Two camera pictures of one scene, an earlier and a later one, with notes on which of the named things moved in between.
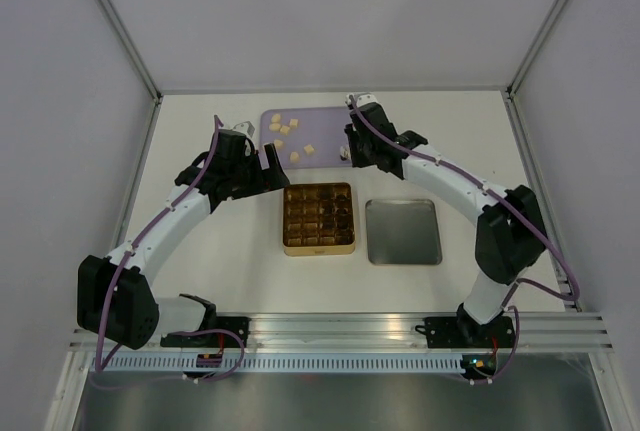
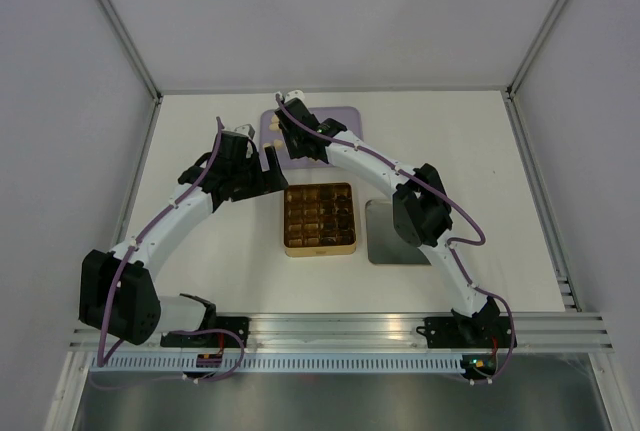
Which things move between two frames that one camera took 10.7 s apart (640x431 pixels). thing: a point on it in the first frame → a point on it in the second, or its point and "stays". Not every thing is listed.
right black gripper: [358, 160] → [293, 151]
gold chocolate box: [318, 218] stays
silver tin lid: [402, 232] stays
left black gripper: [269, 179] stays
